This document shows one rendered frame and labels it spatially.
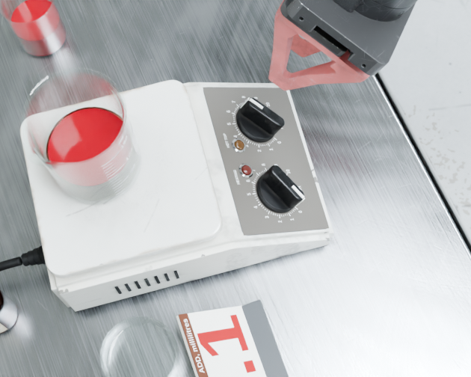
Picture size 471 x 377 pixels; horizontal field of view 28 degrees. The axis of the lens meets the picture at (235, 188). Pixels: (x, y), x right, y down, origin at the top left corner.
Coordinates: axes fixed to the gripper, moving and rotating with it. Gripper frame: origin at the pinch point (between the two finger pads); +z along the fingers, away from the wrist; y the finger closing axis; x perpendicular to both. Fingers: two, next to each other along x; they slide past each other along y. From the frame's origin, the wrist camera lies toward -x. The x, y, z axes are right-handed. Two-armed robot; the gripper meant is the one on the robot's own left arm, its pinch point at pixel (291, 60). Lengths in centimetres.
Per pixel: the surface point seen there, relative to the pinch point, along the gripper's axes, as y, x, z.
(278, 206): 5.6, 5.4, 6.6
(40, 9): -3.8, -17.0, 16.0
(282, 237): 7.1, 6.9, 7.4
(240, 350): 13.6, 9.1, 12.4
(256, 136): 1.6, 1.6, 6.7
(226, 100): 0.2, -1.5, 7.1
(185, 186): 8.8, -1.0, 6.6
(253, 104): 0.5, 0.0, 5.4
